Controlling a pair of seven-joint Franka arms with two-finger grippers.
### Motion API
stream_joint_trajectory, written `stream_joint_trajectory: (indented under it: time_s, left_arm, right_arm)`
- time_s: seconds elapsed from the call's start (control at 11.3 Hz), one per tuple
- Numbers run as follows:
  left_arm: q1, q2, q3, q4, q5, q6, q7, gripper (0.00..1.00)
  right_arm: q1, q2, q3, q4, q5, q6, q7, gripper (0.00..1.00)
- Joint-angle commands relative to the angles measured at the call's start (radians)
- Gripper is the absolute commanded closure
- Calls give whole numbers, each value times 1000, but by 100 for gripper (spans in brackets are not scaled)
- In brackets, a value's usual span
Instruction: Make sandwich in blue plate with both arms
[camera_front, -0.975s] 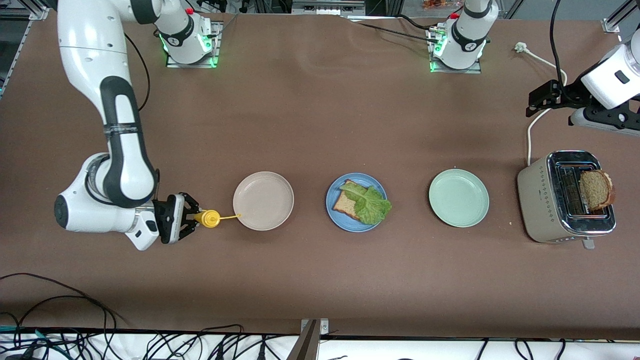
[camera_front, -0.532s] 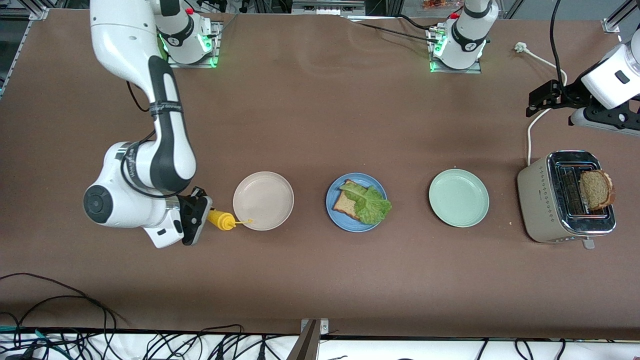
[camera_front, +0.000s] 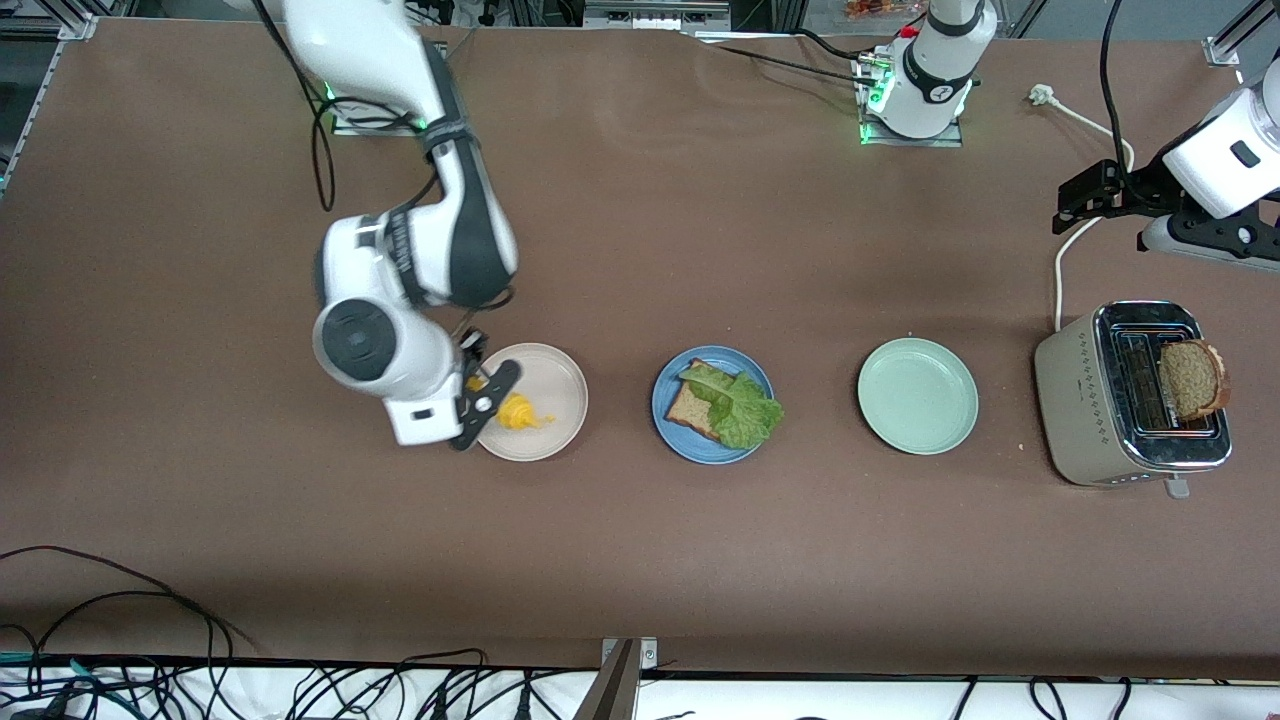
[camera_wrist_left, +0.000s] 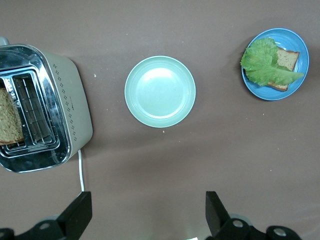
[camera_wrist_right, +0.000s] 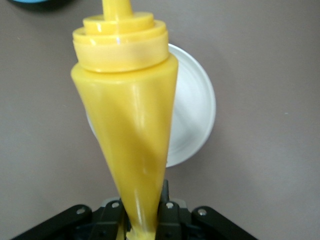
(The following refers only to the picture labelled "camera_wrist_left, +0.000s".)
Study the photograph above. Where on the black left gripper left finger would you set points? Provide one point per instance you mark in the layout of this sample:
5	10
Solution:
73	217

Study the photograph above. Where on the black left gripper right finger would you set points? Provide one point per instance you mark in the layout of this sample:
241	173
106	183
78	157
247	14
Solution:
216	217

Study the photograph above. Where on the brown bread slice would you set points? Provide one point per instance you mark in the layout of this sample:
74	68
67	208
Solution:
8	117
287	58

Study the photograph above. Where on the green lettuce leaf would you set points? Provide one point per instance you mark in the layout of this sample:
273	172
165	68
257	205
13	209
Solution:
260	62

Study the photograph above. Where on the light green round plate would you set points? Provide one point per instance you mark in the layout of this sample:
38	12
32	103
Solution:
160	92

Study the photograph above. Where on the blue round plate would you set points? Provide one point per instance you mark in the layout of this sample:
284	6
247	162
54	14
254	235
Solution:
297	45

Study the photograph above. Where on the beige chrome toaster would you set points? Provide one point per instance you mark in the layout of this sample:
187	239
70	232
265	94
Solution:
72	100

